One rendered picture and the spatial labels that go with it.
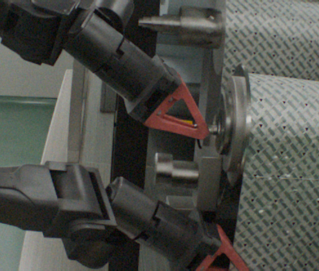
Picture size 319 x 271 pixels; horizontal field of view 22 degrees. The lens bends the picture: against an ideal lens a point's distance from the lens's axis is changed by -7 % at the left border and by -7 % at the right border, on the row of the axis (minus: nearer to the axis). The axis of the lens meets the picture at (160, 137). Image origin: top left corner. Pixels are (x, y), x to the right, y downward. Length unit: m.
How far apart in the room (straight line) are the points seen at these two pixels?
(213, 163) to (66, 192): 0.22
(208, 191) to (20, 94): 5.65
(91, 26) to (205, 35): 0.29
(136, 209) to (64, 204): 0.10
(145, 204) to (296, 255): 0.21
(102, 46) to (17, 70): 5.66
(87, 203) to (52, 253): 0.59
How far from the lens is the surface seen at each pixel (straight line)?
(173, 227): 0.96
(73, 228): 0.90
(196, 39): 1.23
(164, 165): 1.05
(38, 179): 0.90
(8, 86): 6.66
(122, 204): 0.95
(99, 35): 0.97
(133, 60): 0.98
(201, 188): 1.05
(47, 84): 6.63
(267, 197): 0.99
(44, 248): 1.51
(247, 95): 0.96
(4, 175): 0.88
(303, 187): 0.99
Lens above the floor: 1.48
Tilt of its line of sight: 15 degrees down
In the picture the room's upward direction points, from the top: 5 degrees clockwise
